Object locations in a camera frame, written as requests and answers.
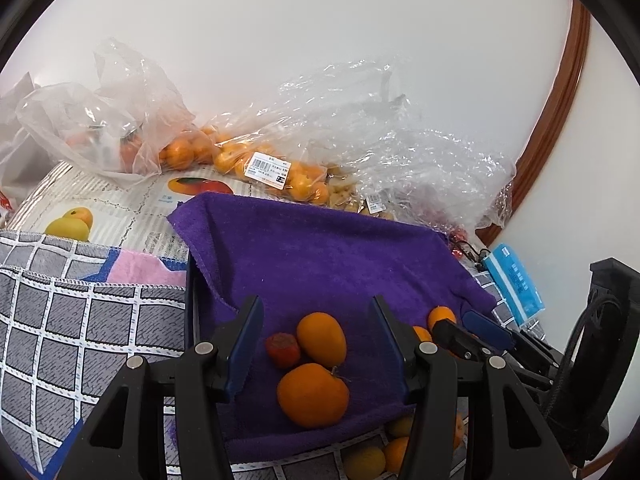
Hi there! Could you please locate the fruit print mat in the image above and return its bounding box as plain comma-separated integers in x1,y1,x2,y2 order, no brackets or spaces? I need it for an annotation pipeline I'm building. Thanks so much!
7,160,241,263

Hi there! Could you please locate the small red fruit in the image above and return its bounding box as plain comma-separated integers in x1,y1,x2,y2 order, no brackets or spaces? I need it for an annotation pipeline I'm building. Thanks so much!
265,333,302,371

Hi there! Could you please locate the black braided cable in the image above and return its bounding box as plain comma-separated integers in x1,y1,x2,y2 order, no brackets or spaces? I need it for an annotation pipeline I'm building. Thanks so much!
542,297,623,416

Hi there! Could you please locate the wooden door frame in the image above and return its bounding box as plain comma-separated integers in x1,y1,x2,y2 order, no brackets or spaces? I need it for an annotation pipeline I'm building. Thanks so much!
472,0,593,246

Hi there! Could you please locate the purple towel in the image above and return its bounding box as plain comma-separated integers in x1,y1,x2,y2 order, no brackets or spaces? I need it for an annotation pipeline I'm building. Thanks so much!
166,192,498,463

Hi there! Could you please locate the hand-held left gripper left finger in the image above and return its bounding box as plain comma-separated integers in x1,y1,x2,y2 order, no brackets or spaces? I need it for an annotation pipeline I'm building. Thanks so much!
60,295,265,480

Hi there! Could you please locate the translucent plastic bag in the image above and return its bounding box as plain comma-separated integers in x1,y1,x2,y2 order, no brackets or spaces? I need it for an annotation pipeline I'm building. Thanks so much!
15,37,198,188

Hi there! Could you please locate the crinkled clear plastic bag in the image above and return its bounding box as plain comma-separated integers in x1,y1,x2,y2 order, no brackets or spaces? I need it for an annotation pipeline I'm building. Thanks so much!
272,55,518,233

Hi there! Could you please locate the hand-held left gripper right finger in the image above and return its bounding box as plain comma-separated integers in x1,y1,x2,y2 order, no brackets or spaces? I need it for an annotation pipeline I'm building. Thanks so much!
368,295,576,480

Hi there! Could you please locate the labelled clear bag of oranges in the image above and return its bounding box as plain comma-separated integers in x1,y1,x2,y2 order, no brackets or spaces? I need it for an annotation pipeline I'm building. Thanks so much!
160,110,333,206

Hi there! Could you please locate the pile of red fruits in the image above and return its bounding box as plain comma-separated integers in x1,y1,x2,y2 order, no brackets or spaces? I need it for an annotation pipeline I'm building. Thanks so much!
425,185,471,261

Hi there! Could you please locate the yellow green round fruit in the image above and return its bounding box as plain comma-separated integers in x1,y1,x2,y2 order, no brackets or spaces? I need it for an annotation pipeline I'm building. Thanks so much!
387,415,415,438
344,446,387,480

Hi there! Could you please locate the blue tissue pack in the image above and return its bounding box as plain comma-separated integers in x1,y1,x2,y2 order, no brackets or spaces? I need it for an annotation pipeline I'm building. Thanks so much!
482,242,548,326

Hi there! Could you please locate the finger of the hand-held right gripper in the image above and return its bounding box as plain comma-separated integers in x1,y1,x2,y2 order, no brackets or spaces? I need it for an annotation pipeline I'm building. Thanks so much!
461,310,557,362
431,319,502,359

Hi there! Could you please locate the small oval orange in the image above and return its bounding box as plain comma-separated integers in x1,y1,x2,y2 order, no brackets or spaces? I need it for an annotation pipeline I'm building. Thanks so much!
296,312,347,368
427,306,457,331

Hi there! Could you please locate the bag of small yellow fruits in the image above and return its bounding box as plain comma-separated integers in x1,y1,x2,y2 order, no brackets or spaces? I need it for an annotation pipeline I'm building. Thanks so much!
325,162,396,221

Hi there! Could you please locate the white plastic bag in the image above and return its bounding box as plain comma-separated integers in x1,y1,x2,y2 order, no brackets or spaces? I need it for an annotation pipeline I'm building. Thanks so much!
0,72,56,211

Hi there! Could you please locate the black cord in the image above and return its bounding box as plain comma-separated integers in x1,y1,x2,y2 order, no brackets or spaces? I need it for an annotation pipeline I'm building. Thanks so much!
450,240,493,276

